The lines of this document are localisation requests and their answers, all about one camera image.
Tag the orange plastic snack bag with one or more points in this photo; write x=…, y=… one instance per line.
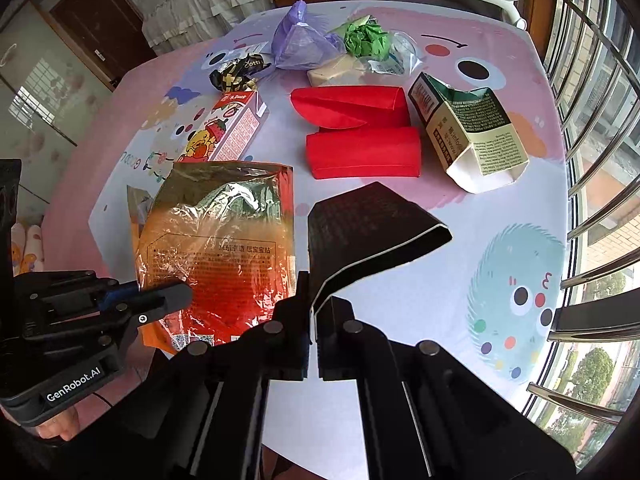
x=227, y=230

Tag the black gold candy wrapper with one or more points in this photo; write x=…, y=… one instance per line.
x=241, y=74

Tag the pink bed sheet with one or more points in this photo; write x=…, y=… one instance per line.
x=68, y=242

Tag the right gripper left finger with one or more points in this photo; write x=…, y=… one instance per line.
x=279, y=348

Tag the purple plastic bag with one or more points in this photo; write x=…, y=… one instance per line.
x=297, y=45

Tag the cartoon printed tablecloth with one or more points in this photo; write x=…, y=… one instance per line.
x=201, y=416

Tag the black paper box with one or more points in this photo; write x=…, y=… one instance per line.
x=364, y=232

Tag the crushed clear plastic bottle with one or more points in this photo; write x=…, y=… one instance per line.
x=404, y=56

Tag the red folded box upper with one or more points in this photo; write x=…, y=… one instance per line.
x=352, y=107

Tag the red folded box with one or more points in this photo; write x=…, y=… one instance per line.
x=352, y=107
x=364, y=153

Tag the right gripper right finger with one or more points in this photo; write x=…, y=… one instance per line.
x=348, y=348

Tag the metal window bars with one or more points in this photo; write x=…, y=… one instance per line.
x=590, y=53

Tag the green crumpled paper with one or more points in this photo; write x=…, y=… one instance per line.
x=365, y=38

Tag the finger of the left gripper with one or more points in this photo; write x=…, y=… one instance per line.
x=156, y=303
x=117, y=293

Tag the red folded box lower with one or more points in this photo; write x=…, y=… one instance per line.
x=364, y=153

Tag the person's left hand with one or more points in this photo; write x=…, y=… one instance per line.
x=64, y=425

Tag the strawberry duck milk carton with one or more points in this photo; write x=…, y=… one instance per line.
x=228, y=129

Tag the green white medicine box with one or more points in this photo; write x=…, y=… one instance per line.
x=473, y=137

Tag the dark wooden door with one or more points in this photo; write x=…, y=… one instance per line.
x=108, y=31

